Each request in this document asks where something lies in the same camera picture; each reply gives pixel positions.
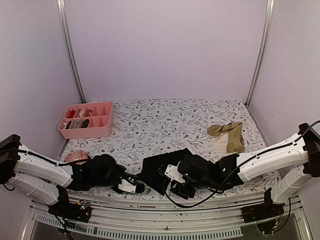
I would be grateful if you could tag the red patterned bowl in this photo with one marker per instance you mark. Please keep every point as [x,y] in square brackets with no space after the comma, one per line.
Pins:
[78,156]

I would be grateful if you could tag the left aluminium corner post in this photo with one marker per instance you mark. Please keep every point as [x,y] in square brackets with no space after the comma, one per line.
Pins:
[61,7]

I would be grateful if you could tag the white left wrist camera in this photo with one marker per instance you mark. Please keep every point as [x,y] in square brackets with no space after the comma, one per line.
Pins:
[129,187]

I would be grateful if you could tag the pink divided organizer box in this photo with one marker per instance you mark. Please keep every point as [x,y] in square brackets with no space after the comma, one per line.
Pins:
[101,116]

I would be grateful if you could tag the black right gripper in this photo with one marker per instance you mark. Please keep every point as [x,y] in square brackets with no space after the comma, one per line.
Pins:
[182,193]

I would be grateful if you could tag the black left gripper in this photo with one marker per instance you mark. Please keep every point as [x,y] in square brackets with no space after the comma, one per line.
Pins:
[122,170]

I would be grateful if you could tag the red rolled cloth in box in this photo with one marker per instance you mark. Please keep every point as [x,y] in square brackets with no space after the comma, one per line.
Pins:
[71,114]

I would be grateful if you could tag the aluminium corner post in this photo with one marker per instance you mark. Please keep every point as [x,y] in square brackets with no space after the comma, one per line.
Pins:
[61,7]
[261,51]

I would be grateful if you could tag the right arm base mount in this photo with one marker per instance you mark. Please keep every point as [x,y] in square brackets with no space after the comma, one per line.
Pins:
[266,209]

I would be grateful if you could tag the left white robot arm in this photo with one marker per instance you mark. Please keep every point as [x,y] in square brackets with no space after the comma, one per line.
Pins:
[17,159]

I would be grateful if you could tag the black white-striped underwear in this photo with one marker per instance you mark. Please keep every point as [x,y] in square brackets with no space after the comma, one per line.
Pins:
[154,168]

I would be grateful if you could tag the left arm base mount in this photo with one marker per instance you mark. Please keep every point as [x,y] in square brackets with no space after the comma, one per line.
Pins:
[80,211]

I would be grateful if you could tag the black rolled cloth in box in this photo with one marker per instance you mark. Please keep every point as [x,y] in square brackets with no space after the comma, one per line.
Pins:
[85,123]

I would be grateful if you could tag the tan beige underwear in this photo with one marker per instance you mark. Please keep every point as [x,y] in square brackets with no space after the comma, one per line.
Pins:
[227,138]

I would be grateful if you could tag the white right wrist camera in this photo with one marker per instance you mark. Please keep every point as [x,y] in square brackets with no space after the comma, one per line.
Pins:
[173,174]

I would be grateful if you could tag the right aluminium corner post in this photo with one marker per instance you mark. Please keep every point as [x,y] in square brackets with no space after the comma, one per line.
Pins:
[261,51]

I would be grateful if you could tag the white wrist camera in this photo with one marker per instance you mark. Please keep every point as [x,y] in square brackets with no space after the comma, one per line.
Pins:
[173,174]
[129,187]

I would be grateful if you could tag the floral patterned table cloth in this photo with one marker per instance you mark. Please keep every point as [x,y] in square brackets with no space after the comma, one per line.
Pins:
[144,128]

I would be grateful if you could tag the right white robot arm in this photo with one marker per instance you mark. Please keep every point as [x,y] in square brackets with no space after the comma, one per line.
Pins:
[301,151]

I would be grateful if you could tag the aluminium front rail frame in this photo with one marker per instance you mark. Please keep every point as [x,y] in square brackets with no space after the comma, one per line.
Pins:
[137,219]

